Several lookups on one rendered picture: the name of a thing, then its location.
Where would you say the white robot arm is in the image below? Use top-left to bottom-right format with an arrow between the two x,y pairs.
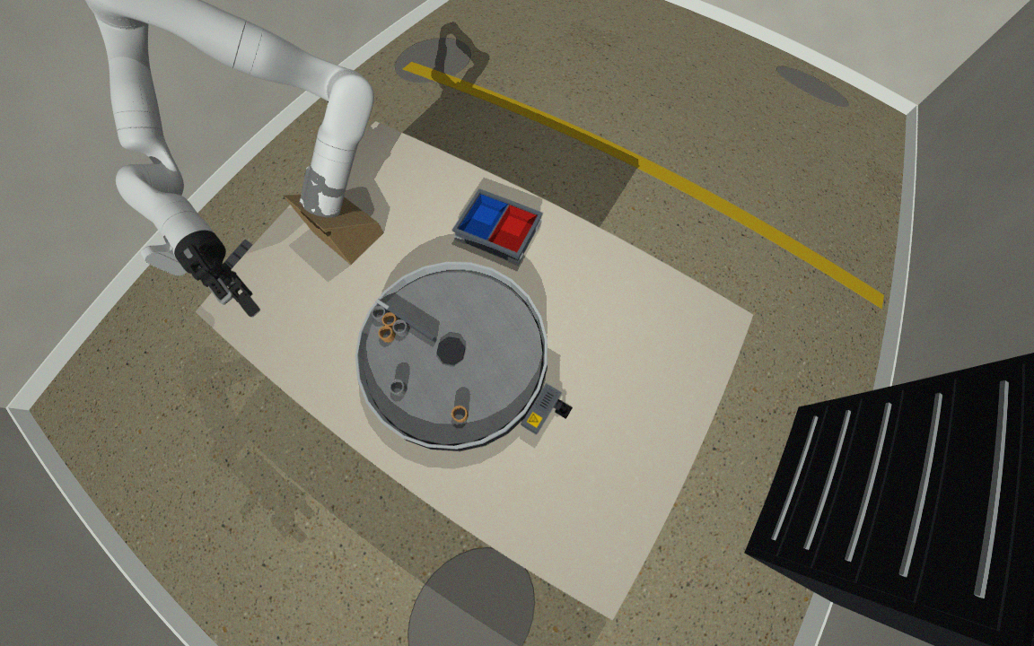
85,0 -> 374,275

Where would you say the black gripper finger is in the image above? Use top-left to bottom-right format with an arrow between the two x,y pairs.
221,263 -> 260,318
180,244 -> 233,304

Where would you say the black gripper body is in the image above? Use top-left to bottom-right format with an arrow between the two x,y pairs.
174,230 -> 232,286

